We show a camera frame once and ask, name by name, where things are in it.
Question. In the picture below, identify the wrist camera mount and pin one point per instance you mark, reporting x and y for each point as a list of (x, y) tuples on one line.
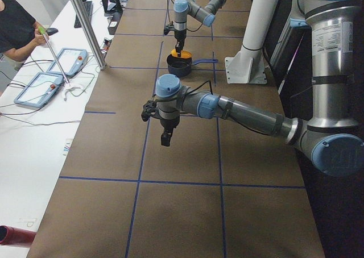
[(168, 28), (150, 110)]

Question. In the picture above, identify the dark blue saucepan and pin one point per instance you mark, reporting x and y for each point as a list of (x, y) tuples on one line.
[(182, 67)]

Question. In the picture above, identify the white camera mast base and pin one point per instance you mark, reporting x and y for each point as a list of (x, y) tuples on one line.
[(247, 66)]

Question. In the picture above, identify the long metal rod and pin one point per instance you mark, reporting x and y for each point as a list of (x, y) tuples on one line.
[(44, 33)]

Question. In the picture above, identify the aluminium frame post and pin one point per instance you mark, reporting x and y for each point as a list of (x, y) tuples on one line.
[(89, 33)]

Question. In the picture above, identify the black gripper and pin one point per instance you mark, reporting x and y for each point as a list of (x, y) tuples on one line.
[(168, 124), (179, 35)]

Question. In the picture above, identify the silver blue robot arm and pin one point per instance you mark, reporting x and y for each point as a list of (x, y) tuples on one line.
[(183, 8), (313, 67)]

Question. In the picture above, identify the near teach pendant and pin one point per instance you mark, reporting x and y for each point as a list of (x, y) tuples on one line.
[(39, 90)]

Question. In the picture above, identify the far teach pendant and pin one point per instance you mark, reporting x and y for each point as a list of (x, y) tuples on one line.
[(72, 60)]

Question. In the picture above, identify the person in black shirt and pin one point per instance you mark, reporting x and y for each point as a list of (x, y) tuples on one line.
[(19, 31)]

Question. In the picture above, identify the red cylinder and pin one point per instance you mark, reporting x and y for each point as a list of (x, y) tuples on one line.
[(16, 237)]

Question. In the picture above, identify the teach pendant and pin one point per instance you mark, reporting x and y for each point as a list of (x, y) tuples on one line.
[(39, 90), (72, 60)]

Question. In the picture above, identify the yellow corn cob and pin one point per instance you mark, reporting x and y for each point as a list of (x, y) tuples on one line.
[(183, 54)]

